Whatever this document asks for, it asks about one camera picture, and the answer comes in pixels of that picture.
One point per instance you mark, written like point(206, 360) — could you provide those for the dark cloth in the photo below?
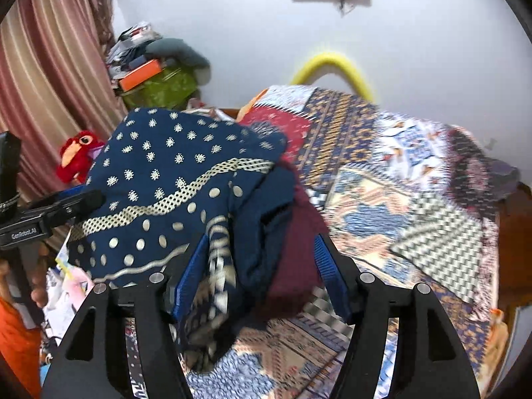
point(505, 178)

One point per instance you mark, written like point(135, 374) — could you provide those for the pile of papers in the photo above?
point(129, 39)

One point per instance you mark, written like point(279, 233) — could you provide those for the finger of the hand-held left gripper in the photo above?
point(70, 205)

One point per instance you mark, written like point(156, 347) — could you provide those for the grey cloth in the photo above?
point(178, 50)

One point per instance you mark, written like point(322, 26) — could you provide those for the yellow foam tube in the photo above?
point(328, 59)

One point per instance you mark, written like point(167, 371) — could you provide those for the person's orange clothing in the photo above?
point(16, 341)

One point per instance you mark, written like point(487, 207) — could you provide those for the pink white plastic bags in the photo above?
point(70, 286)

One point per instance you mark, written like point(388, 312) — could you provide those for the pink striped curtain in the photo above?
point(54, 70)

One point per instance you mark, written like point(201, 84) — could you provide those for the person's left hand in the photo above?
point(38, 282)

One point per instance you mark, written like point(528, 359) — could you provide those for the patchwork printed bedsheet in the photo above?
point(374, 195)

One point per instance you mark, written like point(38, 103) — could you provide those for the orange box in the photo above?
point(139, 74)

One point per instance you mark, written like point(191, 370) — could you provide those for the maroon folded cloth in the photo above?
point(291, 266)

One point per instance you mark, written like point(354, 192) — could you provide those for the navy patterned hooded garment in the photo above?
point(166, 174)

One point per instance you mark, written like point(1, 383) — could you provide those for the red plush toy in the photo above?
point(77, 153)

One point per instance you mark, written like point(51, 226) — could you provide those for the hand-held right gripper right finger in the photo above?
point(332, 278)

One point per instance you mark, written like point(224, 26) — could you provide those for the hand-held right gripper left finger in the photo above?
point(191, 278)

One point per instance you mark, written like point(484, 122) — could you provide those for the wooden bed frame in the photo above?
point(509, 249)

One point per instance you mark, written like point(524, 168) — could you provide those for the green bag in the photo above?
point(162, 89)

